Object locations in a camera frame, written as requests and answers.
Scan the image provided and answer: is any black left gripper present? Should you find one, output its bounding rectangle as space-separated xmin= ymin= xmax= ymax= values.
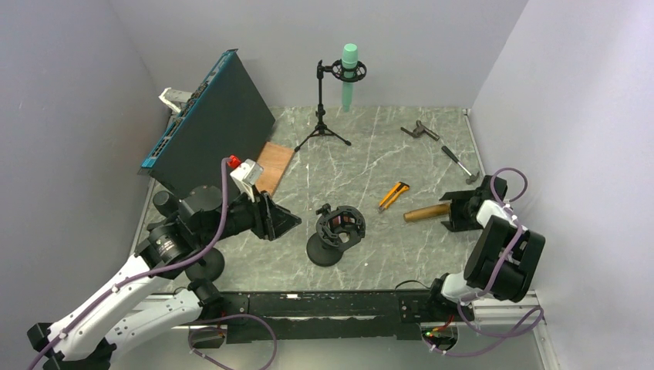
xmin=198 ymin=183 xmax=302 ymax=247

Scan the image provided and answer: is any black shock-mount desk stand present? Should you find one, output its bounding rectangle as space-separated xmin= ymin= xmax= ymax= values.
xmin=306 ymin=203 xmax=366 ymax=267

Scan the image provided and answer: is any black clip desk mic stand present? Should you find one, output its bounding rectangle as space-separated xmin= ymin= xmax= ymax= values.
xmin=185 ymin=248 xmax=225 ymax=282

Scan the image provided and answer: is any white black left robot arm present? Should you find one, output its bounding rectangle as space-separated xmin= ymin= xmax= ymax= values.
xmin=27 ymin=186 xmax=301 ymax=369

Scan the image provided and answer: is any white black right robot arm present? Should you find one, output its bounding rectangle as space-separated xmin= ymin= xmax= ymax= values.
xmin=424 ymin=175 xmax=546 ymax=320

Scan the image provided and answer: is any black tripod mic stand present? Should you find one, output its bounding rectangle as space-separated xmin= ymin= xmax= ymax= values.
xmin=294 ymin=59 xmax=367 ymax=153

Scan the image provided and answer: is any mint green microphone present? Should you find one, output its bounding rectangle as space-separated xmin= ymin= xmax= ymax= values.
xmin=341 ymin=43 xmax=359 ymax=112

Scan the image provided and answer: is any small metal hammer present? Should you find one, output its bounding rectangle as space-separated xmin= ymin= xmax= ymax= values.
xmin=441 ymin=145 xmax=480 ymax=185

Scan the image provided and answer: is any wooden board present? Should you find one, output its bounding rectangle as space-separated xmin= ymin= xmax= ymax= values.
xmin=256 ymin=142 xmax=295 ymax=195

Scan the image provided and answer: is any dark metal clamp tool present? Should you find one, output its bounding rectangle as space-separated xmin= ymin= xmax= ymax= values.
xmin=400 ymin=119 xmax=440 ymax=141

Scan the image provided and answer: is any white power strip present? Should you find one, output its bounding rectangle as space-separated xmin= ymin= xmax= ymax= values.
xmin=158 ymin=87 xmax=197 ymax=116

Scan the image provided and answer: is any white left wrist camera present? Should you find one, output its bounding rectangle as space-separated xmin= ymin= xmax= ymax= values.
xmin=227 ymin=155 xmax=264 ymax=203

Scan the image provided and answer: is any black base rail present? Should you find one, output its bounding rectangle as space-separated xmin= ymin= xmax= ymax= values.
xmin=196 ymin=288 xmax=462 ymax=344

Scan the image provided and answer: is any blue black network switch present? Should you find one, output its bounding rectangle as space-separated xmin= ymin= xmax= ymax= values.
xmin=139 ymin=49 xmax=275 ymax=198

